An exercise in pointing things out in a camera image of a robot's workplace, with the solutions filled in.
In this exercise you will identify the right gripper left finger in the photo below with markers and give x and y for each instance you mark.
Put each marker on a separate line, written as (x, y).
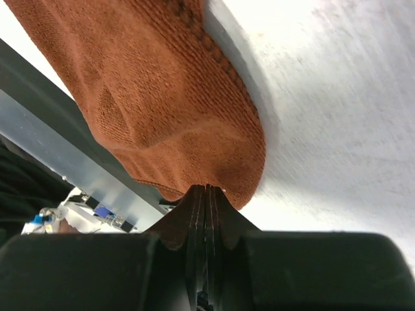
(154, 270)

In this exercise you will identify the brown towel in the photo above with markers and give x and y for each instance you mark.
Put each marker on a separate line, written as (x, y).
(155, 90)

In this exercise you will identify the aluminium front rail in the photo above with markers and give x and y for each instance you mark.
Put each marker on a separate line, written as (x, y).
(41, 119)

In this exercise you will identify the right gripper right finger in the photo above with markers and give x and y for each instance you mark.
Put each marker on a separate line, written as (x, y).
(251, 269)

